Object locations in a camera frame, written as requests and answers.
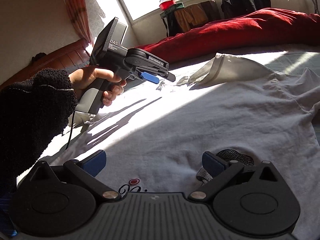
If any white printed t-shirt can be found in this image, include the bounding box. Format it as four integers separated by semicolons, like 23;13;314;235
16;52;320;240

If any person's left hand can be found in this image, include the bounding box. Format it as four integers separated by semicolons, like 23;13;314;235
68;66;126;106

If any orange cloth on chair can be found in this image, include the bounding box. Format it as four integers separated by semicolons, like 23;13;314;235
174;4;209;33

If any red plastic bowl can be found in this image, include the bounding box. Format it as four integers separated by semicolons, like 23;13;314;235
159;0;176;11

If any orange red curtain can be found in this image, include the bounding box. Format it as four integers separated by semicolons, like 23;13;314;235
64;0;93;44

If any red rolled duvet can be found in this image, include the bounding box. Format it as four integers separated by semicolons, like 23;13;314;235
140;8;319;63

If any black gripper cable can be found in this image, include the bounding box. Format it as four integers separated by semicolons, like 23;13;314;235
65;109;76;152

